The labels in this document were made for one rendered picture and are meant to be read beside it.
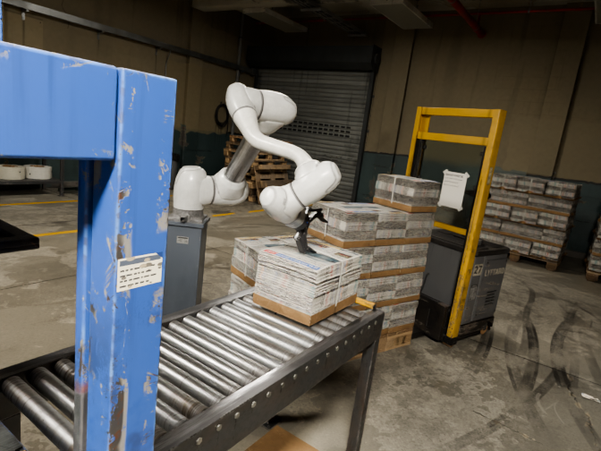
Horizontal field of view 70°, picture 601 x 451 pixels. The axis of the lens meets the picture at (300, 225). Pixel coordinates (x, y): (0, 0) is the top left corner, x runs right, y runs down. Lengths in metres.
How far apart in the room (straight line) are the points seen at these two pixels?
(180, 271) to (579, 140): 7.66
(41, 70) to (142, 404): 0.42
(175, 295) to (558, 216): 5.97
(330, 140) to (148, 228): 9.83
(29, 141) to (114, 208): 0.11
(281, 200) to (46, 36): 7.69
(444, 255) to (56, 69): 3.52
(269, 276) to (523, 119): 7.71
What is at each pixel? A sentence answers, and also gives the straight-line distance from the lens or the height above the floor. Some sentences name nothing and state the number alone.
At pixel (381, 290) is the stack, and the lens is 3.14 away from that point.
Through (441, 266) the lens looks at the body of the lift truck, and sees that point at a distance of 3.83.
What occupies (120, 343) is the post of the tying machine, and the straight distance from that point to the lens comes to 0.59.
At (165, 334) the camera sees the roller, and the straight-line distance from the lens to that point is 1.56.
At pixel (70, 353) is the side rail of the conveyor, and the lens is 1.47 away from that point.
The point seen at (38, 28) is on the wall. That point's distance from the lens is 8.83.
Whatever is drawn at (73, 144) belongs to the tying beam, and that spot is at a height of 1.47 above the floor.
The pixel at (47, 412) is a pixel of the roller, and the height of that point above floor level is 0.80.
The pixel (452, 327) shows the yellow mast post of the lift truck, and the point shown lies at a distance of 3.67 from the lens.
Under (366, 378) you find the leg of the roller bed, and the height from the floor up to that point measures 0.50.
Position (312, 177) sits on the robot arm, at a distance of 1.46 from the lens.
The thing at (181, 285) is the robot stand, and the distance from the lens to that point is 2.35.
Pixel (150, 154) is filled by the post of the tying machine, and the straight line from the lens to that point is 0.54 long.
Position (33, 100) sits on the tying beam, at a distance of 0.47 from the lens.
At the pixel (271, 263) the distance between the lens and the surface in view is 1.70.
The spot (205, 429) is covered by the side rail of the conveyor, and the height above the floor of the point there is 0.79.
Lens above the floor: 1.50
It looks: 12 degrees down
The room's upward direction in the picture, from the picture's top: 7 degrees clockwise
